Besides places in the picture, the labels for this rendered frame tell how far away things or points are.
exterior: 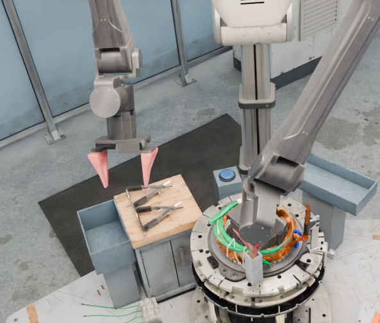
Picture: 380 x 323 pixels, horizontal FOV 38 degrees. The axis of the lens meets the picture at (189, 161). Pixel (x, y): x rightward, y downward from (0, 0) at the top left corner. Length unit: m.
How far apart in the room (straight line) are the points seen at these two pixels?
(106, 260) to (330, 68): 0.80
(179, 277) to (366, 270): 0.55
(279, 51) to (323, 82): 2.69
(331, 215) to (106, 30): 0.85
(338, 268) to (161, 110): 2.24
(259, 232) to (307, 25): 2.78
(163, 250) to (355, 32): 0.82
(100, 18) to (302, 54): 2.83
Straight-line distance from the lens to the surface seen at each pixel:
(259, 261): 1.20
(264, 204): 0.97
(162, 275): 1.56
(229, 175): 1.57
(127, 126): 1.06
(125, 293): 1.61
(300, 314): 1.52
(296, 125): 0.94
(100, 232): 1.57
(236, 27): 1.45
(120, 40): 1.03
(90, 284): 1.73
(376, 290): 1.66
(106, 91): 0.98
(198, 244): 1.34
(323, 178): 1.59
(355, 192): 1.56
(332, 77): 0.92
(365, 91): 3.76
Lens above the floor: 2.11
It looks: 41 degrees down
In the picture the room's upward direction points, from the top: 8 degrees counter-clockwise
